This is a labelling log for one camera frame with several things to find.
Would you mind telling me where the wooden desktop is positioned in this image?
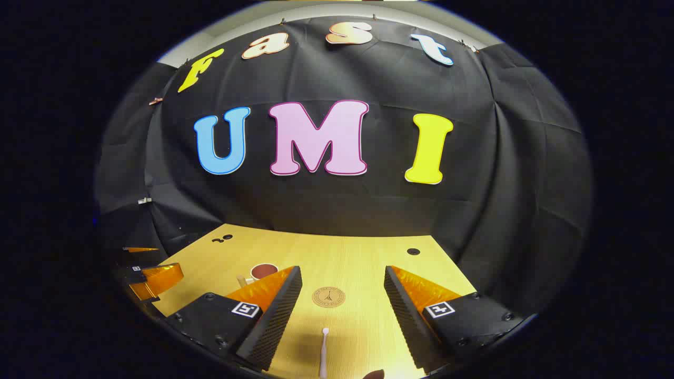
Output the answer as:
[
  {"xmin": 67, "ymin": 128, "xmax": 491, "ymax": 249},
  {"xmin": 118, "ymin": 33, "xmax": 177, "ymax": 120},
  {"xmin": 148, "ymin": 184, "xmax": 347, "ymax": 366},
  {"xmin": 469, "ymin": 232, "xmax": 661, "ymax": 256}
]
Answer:
[{"xmin": 150, "ymin": 223, "xmax": 480, "ymax": 379}]

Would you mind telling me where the beige cup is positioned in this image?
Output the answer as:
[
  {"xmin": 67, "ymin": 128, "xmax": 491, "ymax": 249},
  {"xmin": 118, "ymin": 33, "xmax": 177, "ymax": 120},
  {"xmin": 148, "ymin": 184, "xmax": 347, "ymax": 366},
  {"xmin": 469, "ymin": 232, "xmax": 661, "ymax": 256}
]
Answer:
[{"xmin": 237, "ymin": 263, "xmax": 280, "ymax": 288}]

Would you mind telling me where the black backdrop cloth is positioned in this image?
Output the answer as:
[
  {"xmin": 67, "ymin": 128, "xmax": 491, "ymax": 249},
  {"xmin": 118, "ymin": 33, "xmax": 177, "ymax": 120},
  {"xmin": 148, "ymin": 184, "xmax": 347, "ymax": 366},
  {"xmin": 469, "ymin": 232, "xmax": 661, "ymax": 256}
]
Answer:
[{"xmin": 95, "ymin": 16, "xmax": 593, "ymax": 316}]

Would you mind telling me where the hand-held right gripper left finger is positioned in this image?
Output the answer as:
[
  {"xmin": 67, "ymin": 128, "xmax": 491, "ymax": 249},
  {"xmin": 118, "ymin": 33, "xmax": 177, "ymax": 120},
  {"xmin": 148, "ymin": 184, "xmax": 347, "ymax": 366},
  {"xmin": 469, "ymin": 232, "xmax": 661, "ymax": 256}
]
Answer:
[{"xmin": 167, "ymin": 266, "xmax": 303, "ymax": 372}]

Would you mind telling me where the round wooden coaster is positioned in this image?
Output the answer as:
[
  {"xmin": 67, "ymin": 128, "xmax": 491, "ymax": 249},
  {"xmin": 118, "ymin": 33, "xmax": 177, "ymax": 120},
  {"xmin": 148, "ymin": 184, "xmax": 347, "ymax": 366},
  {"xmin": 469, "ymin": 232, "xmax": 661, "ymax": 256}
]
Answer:
[{"xmin": 312, "ymin": 286, "xmax": 346, "ymax": 309}]

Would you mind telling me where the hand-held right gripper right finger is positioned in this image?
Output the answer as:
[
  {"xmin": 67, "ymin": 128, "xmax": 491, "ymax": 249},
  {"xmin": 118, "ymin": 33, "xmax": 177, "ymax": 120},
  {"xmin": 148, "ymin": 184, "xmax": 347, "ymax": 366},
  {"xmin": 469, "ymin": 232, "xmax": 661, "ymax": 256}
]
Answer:
[{"xmin": 383, "ymin": 266, "xmax": 527, "ymax": 374}]

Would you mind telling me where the white toothbrush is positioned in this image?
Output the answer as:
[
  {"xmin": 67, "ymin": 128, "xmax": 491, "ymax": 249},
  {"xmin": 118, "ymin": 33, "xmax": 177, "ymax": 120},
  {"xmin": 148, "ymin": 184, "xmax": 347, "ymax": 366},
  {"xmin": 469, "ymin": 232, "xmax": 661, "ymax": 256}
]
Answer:
[{"xmin": 319, "ymin": 327, "xmax": 330, "ymax": 378}]

